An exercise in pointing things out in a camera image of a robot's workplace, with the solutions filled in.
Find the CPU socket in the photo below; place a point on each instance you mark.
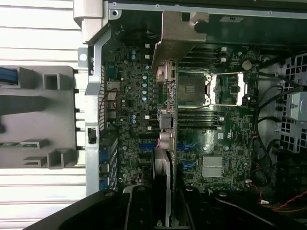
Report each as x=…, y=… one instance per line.
x=192, y=88

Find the black open PC case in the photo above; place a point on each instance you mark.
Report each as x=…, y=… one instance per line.
x=93, y=148

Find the hard disk in blue caddy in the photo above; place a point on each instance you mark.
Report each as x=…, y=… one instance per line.
x=8, y=76

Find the green RAM stick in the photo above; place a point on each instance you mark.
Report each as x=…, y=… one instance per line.
x=28, y=144

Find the small silver ribbed heat sink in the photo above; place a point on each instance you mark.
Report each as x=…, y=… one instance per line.
x=113, y=90

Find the silver chipset heat sink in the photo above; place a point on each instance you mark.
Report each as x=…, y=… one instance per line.
x=213, y=166

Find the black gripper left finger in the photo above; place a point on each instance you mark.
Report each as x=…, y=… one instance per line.
x=139, y=210

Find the silver metal drive cage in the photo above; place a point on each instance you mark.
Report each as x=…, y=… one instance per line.
x=297, y=110

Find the green motherboard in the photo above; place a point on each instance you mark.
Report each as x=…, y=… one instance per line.
x=134, y=115

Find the grey parts rack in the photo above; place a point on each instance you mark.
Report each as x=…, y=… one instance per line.
x=48, y=115

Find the metal socket cover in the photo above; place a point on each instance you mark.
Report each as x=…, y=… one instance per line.
x=241, y=88

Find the round coin cell battery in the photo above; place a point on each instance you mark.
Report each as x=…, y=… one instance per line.
x=247, y=64

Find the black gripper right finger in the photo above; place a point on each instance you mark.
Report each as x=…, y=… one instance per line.
x=194, y=210

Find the blue expansion slot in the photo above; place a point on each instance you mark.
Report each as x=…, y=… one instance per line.
x=146, y=146

